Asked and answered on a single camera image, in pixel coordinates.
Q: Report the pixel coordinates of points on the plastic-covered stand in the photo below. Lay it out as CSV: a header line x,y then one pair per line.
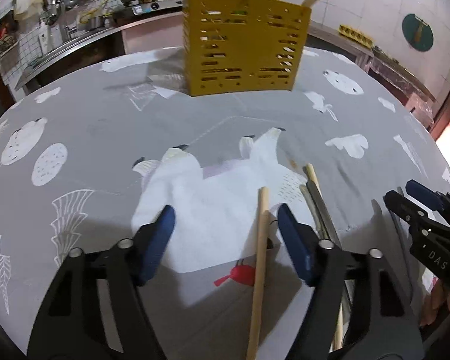
x,y
408,90

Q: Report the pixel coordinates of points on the long wooden board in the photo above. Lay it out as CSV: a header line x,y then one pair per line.
x,y
397,63

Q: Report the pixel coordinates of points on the white detergent bottle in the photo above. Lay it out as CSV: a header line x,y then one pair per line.
x,y
45,39

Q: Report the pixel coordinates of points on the white hanging cloth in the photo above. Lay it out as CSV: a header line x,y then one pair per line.
x,y
26,3

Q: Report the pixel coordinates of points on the steel gas stove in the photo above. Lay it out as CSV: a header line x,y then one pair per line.
x,y
146,7

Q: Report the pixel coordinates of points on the yellow egg tray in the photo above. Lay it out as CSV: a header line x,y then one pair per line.
x,y
354,34

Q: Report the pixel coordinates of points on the grey polar bear tablecloth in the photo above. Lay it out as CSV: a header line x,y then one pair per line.
x,y
135,127

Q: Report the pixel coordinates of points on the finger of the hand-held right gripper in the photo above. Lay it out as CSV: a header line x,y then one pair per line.
x,y
423,195
408,212

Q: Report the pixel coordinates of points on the red and black hanging bag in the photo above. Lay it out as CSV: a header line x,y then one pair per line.
x,y
5,35

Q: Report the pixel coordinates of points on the round green wall board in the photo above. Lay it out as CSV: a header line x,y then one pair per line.
x,y
410,32

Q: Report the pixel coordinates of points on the small steel pot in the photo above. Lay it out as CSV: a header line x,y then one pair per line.
x,y
95,22

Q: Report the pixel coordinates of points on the steel sink faucet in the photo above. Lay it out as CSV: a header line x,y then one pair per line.
x,y
60,11

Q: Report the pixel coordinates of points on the person's right hand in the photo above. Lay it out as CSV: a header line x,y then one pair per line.
x,y
440,302

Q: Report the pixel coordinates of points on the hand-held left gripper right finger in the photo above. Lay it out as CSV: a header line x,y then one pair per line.
x,y
296,243

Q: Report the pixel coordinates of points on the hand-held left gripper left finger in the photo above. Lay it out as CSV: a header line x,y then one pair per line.
x,y
153,243

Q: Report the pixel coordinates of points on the kitchen counter cabinet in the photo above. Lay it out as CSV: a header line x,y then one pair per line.
x,y
341,50

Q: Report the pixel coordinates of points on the steel sink counter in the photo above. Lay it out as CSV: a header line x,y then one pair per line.
x,y
90,39

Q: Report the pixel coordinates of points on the yellow perforated utensil holder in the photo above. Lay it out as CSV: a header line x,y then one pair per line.
x,y
243,45

